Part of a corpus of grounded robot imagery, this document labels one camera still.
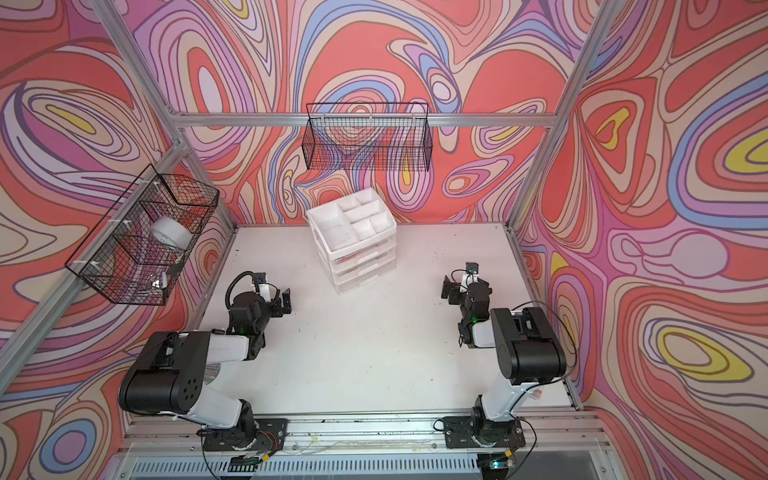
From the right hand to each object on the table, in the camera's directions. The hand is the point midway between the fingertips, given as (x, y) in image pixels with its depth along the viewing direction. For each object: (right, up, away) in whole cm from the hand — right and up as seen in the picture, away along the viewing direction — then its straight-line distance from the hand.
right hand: (461, 283), depth 96 cm
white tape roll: (-80, +15, -21) cm, 84 cm away
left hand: (-60, -2, -3) cm, 60 cm away
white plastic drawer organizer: (-34, +14, -8) cm, 38 cm away
